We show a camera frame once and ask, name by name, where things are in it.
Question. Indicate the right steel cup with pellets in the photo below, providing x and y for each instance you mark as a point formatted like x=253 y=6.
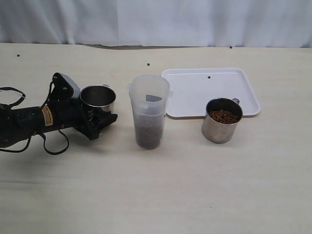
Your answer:
x=221 y=119

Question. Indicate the white backdrop curtain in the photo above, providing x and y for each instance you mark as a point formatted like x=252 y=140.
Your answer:
x=247 y=23

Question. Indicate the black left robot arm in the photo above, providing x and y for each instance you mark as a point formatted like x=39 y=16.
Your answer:
x=87 y=110

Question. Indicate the translucent plastic container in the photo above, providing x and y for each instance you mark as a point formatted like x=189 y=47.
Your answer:
x=148 y=95

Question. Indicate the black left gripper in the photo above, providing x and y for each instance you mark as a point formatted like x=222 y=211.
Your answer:
x=64 y=109

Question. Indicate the white plastic tray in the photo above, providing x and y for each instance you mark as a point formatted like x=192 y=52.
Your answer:
x=191 y=90

